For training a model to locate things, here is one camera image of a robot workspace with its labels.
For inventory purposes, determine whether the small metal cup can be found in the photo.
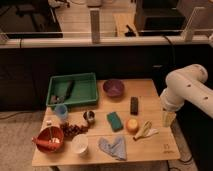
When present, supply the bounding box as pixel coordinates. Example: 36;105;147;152
83;111;95;124

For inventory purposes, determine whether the white bracket right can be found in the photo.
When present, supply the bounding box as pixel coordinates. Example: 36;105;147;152
181;7;205;42

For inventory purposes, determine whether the orange fruit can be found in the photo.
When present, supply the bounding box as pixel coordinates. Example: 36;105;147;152
126;119;139;133

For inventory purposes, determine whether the blue plastic cup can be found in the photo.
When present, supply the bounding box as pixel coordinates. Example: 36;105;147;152
54;104;68;120

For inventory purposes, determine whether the bunch of dark grapes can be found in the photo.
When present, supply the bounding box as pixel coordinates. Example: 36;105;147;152
60;122;89;137

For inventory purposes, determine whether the purple bowl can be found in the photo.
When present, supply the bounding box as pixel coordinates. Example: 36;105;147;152
103;79;124;97

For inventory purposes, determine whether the green sponge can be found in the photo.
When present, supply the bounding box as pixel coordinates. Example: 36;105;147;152
107;112;123;132

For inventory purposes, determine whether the black object on floor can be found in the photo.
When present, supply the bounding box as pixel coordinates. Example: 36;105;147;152
125;25;136;37

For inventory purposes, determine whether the black tool in tray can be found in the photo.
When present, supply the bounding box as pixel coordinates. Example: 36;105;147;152
50;80;75;104

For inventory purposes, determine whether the green plastic tray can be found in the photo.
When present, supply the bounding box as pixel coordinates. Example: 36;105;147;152
46;73;99;108

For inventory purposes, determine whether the white paper cup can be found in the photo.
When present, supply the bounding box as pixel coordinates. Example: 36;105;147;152
71;134;88;155

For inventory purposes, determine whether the black box background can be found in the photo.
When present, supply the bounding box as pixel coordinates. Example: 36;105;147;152
134;0;185;30

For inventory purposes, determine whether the white post left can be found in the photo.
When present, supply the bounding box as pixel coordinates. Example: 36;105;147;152
90;8;100;44

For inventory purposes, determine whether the red bowl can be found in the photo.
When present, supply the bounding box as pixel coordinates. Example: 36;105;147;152
32;126;64;153

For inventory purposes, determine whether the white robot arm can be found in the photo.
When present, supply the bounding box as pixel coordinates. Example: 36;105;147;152
160;64;213;127

